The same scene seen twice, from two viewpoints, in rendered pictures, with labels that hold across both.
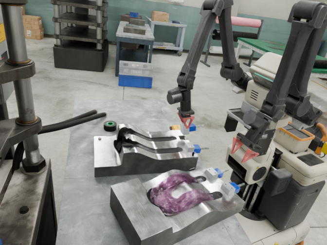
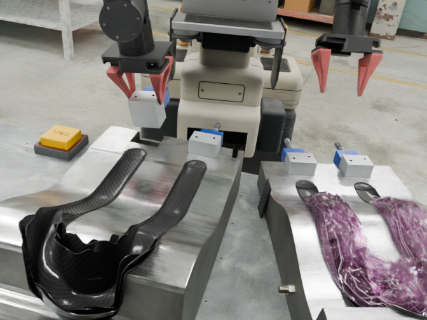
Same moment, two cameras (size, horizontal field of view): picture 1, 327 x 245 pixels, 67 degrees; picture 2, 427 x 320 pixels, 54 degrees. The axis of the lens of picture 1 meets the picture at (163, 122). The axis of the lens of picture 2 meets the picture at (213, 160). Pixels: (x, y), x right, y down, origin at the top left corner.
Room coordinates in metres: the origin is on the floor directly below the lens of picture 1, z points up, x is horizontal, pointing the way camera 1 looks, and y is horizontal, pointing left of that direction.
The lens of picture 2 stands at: (0.74, 0.40, 1.27)
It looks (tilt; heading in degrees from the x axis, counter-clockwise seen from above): 32 degrees down; 299
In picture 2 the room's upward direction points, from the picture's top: 6 degrees clockwise
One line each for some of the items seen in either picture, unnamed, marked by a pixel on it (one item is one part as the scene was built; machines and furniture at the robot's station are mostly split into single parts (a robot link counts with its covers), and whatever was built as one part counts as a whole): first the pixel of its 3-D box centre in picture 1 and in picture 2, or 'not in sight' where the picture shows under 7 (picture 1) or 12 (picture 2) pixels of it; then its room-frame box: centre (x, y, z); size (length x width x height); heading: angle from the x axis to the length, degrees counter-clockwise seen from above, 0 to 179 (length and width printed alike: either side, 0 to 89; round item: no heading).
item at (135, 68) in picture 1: (136, 68); not in sight; (4.35, 0.64, 0.28); 0.61 x 0.41 x 0.15; 100
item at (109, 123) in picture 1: (110, 126); not in sight; (1.31, 0.32, 0.82); 0.08 x 0.08 x 0.04
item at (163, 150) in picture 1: (148, 140); (129, 199); (1.06, 0.06, 0.92); 0.35 x 0.16 x 0.09; 108
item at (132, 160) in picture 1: (144, 147); (119, 232); (1.06, 0.08, 0.87); 0.50 x 0.26 x 0.14; 108
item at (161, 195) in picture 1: (181, 189); (379, 232); (0.76, -0.11, 0.90); 0.26 x 0.18 x 0.08; 126
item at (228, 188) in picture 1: (234, 187); (345, 158); (0.87, -0.36, 0.86); 0.13 x 0.05 x 0.05; 126
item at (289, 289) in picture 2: not in sight; (286, 289); (0.83, 0.01, 0.84); 0.02 x 0.01 x 0.02; 36
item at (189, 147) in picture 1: (197, 148); (210, 138); (1.09, -0.20, 0.89); 0.13 x 0.05 x 0.05; 108
